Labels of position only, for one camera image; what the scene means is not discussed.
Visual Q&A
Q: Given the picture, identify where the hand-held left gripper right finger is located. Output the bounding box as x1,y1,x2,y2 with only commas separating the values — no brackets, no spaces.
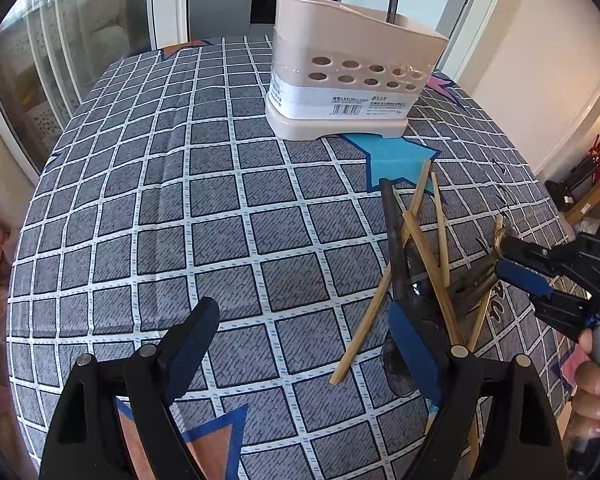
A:
388,302,569,480

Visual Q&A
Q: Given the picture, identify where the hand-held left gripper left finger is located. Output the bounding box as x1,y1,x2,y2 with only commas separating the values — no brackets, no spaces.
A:
39,296,221,480

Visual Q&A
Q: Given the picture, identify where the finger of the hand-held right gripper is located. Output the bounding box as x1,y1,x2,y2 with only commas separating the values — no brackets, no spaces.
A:
495,259,600,346
497,231,600,282

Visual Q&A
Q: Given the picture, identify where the bamboo chopstick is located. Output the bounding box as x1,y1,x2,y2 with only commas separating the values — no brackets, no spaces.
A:
430,171,452,290
329,159,432,387
402,211,467,358
467,214,506,353

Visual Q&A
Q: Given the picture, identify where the beige plastic utensil holder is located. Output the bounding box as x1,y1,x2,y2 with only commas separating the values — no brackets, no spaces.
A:
265,0,451,140

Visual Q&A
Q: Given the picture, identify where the person's right hand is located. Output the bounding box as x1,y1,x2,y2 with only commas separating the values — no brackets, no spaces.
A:
571,329,600,425

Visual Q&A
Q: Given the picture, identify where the dark metal utensil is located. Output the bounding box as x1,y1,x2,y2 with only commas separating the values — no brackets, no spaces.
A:
447,260,501,316

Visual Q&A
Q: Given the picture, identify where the black bag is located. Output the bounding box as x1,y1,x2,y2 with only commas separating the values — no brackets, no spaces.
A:
546,156,600,211

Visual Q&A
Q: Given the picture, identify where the grey checkered tablecloth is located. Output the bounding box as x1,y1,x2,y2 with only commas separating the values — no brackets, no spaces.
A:
7,35,581,480

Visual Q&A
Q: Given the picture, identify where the white refrigerator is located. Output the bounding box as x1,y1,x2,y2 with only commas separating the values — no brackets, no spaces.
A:
339,0,488,81

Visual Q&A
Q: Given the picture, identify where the sliding glass door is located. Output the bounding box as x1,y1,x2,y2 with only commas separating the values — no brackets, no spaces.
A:
0,0,191,173

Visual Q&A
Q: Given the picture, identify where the grey kitchen base cabinet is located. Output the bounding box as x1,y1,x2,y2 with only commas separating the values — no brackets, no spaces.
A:
189,0,255,43

